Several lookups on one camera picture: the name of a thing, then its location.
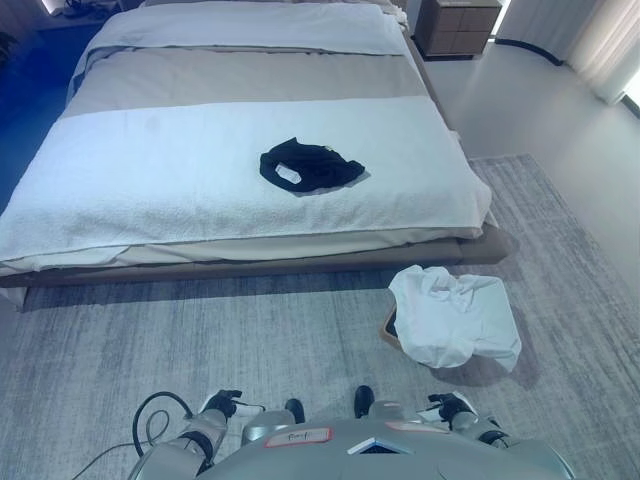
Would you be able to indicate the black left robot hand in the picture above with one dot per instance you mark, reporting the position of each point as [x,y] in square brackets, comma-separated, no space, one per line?
[219,401]

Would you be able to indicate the white curtain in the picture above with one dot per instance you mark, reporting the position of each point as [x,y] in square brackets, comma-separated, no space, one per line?
[607,45]

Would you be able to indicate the tan laundry basket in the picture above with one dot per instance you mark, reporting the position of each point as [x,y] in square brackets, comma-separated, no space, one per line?
[387,325]

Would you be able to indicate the white fluffy blanket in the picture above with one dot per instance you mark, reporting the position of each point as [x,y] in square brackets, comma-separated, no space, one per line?
[175,190]

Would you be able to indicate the black garment with white label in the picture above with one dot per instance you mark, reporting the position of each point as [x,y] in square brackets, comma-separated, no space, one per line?
[320,167]

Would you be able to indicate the grey rug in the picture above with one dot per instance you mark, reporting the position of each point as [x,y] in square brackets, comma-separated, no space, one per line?
[200,340]

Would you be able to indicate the black curved floor track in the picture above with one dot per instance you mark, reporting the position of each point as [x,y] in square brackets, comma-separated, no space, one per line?
[535,50]

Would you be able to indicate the white bed sheet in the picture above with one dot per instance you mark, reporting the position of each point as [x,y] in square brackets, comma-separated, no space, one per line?
[250,25]

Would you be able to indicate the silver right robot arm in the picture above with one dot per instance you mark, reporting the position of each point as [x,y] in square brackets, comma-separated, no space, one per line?
[482,427]

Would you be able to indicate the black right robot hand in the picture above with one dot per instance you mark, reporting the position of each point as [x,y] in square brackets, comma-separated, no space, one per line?
[452,404]

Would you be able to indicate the silver right robot leg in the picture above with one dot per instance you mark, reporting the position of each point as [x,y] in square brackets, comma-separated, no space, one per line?
[385,409]

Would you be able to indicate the silver robot torso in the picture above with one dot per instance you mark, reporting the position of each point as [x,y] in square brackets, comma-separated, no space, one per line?
[380,457]

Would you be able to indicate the beige under sheet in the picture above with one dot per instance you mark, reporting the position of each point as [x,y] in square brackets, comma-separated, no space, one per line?
[280,247]

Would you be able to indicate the brown wooden nightstand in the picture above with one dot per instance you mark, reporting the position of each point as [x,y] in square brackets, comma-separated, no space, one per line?
[457,27]

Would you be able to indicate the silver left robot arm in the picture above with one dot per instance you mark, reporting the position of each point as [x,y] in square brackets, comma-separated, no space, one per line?
[192,435]

